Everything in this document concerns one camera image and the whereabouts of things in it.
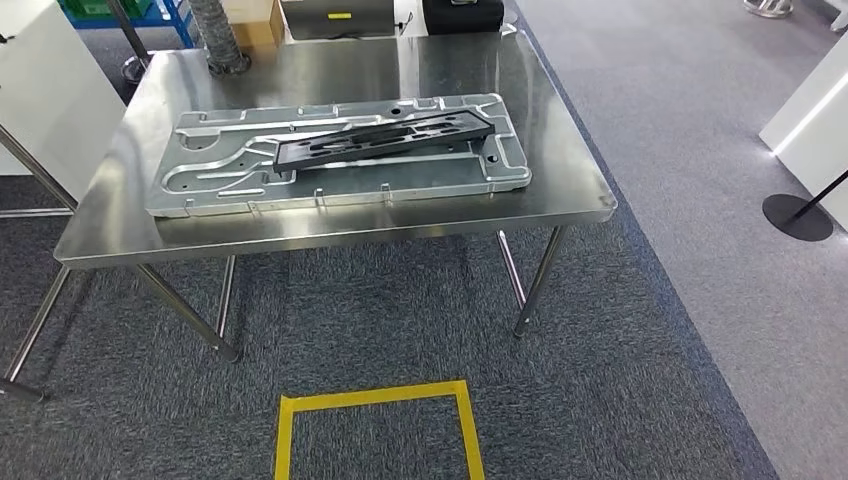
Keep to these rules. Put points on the black carry case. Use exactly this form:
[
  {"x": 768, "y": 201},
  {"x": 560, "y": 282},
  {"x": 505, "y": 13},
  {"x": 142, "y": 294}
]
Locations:
[{"x": 464, "y": 16}]

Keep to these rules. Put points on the metal stanchion with round base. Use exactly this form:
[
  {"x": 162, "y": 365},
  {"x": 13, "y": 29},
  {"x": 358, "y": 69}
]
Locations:
[{"x": 132, "y": 50}]

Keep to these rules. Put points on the blue metal shelf rack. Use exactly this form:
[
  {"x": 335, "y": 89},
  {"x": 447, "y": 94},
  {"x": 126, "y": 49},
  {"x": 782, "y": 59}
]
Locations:
[{"x": 166, "y": 16}]

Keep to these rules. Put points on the white desk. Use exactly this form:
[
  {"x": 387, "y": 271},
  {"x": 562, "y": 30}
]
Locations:
[{"x": 407, "y": 26}]

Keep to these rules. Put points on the steel frame table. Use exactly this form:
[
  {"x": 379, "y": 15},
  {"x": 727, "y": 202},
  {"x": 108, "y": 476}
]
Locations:
[{"x": 33, "y": 169}]

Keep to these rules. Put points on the brown cardboard box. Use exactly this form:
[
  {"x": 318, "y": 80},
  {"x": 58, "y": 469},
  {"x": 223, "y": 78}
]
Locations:
[{"x": 255, "y": 26}]

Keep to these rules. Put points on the black plastic plate frame part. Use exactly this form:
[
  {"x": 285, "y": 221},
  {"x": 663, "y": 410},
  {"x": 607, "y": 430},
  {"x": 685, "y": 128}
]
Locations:
[{"x": 371, "y": 142}]

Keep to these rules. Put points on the grey laptop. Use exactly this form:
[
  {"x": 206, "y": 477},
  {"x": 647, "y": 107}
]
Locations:
[{"x": 338, "y": 18}]

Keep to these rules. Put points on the round metal stand base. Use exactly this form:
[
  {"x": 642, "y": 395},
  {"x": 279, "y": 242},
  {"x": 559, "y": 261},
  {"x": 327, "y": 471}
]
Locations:
[{"x": 768, "y": 6}]

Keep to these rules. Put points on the green plastic crate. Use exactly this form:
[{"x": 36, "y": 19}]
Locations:
[{"x": 99, "y": 6}]

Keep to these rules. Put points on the silver metal fixture plate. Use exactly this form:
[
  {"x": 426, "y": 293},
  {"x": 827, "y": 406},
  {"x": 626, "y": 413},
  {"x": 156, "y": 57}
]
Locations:
[{"x": 397, "y": 179}]

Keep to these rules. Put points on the black pole stand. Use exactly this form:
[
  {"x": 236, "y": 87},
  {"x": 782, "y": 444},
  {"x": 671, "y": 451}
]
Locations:
[{"x": 798, "y": 215}]

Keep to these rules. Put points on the white panel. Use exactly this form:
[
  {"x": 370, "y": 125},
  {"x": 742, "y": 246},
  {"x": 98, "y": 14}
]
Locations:
[
  {"x": 46, "y": 93},
  {"x": 811, "y": 126}
]

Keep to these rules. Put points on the stainless steel workbench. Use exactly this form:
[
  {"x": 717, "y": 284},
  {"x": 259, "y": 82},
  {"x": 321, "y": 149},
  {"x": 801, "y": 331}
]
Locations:
[{"x": 331, "y": 66}]

